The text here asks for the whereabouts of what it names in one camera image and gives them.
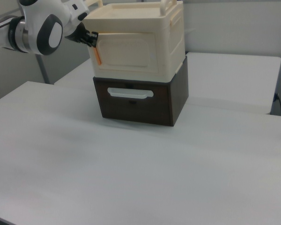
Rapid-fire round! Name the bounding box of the dark brown drawer box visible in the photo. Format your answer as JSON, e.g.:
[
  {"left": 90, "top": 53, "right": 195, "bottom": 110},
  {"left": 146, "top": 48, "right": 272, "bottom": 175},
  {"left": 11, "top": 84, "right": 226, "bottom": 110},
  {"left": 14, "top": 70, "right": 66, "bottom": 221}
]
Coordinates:
[{"left": 92, "top": 56, "right": 190, "bottom": 128}]

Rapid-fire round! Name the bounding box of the cream tubular cabinet handle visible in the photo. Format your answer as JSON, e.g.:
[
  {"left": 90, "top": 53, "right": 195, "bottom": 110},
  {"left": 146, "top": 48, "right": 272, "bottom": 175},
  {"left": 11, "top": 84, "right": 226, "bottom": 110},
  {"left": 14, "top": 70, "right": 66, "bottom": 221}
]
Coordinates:
[
  {"left": 158, "top": 0, "right": 179, "bottom": 14},
  {"left": 84, "top": 0, "right": 104, "bottom": 8}
]

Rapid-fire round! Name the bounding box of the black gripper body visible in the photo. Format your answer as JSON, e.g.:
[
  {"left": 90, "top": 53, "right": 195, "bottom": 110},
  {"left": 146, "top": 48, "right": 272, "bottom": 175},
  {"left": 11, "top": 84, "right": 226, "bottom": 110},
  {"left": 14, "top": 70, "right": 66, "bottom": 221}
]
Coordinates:
[{"left": 64, "top": 24, "right": 91, "bottom": 45}]

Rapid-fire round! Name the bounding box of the white drawer handle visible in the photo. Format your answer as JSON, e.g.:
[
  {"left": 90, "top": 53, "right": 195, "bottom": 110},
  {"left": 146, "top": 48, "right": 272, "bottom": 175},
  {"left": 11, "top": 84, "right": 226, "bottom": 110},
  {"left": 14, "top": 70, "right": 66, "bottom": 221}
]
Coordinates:
[{"left": 106, "top": 87, "right": 154, "bottom": 100}]

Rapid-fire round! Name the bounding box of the cream plastic cabinet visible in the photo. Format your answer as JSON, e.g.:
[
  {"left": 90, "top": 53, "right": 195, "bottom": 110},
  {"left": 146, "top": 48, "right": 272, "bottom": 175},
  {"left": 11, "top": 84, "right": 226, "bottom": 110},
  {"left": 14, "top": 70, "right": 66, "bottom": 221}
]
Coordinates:
[{"left": 82, "top": 0, "right": 186, "bottom": 83}]

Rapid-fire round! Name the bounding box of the black power cable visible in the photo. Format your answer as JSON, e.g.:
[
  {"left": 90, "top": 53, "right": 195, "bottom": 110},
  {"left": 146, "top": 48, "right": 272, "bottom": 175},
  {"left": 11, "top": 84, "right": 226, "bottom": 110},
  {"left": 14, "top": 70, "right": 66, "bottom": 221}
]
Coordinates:
[{"left": 273, "top": 93, "right": 281, "bottom": 116}]

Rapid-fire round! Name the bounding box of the orange door latch strip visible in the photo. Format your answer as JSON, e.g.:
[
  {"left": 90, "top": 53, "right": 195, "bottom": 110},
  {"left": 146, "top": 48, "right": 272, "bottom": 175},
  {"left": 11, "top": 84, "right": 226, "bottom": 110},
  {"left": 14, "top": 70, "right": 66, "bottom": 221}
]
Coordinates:
[{"left": 93, "top": 46, "right": 102, "bottom": 66}]

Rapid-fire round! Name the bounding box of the cream cabinet door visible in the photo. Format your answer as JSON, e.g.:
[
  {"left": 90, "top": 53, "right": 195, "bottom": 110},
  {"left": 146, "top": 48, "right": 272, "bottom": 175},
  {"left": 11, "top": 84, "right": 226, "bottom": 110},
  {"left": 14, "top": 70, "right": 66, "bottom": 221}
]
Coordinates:
[{"left": 93, "top": 31, "right": 163, "bottom": 74}]

